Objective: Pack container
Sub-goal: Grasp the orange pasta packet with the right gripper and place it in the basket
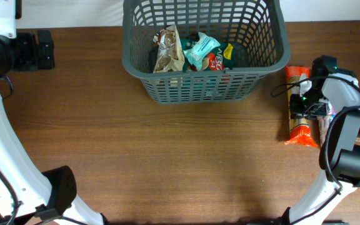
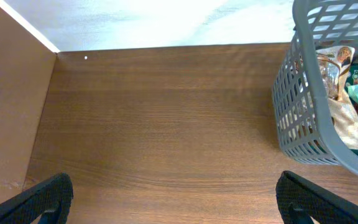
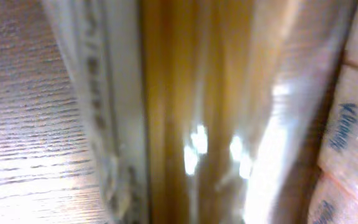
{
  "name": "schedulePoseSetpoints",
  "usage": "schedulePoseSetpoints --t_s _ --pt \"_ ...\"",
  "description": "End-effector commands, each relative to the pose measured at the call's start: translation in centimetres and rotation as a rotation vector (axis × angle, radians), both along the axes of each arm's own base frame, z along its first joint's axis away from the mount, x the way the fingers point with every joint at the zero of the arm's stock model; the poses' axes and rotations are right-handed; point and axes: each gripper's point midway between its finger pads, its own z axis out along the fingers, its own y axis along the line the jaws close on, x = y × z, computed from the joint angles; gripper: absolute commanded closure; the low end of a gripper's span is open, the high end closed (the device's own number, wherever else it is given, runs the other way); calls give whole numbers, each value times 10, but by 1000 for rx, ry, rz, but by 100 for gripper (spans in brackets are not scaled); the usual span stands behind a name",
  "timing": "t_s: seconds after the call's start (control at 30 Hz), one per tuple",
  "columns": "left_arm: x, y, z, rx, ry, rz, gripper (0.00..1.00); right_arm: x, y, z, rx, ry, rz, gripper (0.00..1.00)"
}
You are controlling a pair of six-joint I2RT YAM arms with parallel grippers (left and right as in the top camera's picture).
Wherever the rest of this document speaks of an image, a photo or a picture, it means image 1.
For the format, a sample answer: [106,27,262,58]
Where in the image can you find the teal wet wipes packet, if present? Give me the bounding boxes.
[183,32,220,71]

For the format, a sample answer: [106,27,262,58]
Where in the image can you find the beige cookie bag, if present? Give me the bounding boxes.
[152,24,185,73]

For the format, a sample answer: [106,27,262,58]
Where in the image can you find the pink white tissue pack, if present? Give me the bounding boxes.
[317,103,336,146]

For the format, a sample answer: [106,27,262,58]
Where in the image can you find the orange pasta packet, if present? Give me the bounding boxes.
[284,66,318,147]

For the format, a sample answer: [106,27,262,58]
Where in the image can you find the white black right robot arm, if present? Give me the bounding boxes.
[280,55,360,224]

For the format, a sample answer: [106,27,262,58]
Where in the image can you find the green Nescafe coffee bag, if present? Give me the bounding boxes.
[181,39,235,71]

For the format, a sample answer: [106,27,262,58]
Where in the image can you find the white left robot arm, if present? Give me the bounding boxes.
[0,1,107,224]

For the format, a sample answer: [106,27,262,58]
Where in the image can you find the grey plastic lattice basket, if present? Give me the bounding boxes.
[122,0,290,104]

